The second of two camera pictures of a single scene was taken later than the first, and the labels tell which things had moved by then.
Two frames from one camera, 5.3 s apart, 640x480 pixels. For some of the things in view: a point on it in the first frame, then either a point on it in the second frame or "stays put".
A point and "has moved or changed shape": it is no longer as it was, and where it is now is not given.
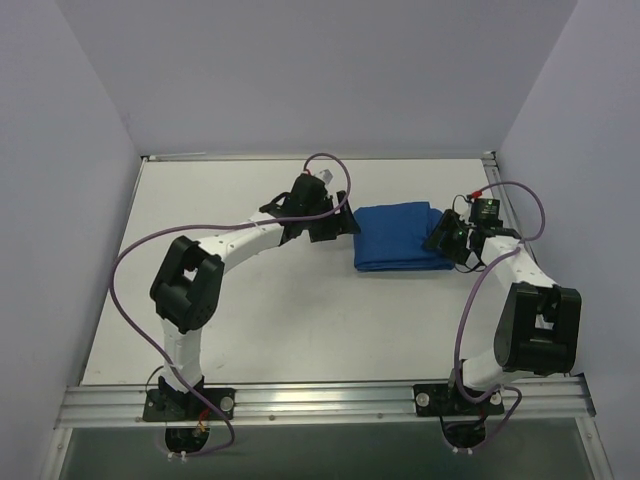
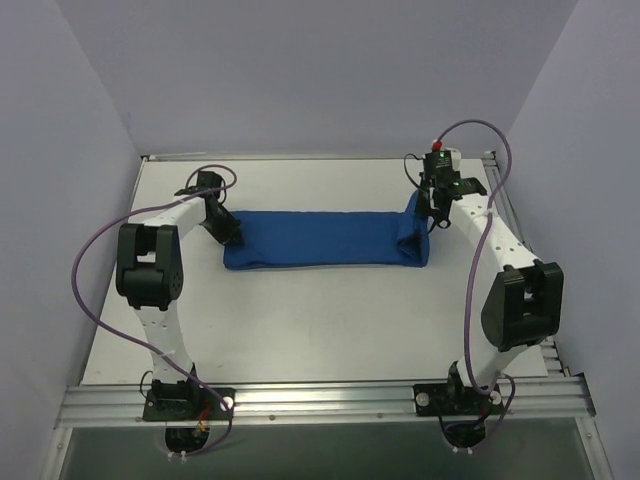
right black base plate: x=445 y=399 stays put
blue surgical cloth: x=393 y=237 has moved or changed shape
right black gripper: x=445 y=235 to x=435 y=201
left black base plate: x=182 y=404 stays put
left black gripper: x=332 y=218 to x=220 y=220
